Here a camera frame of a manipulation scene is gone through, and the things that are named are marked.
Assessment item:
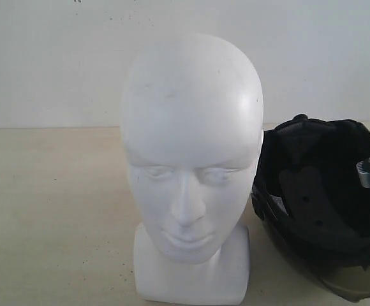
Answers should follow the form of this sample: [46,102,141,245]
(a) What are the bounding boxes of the black helmet with tinted visor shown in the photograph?
[251,114,370,302]

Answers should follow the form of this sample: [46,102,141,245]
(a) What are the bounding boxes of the white mannequin head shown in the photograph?
[121,34,263,305]

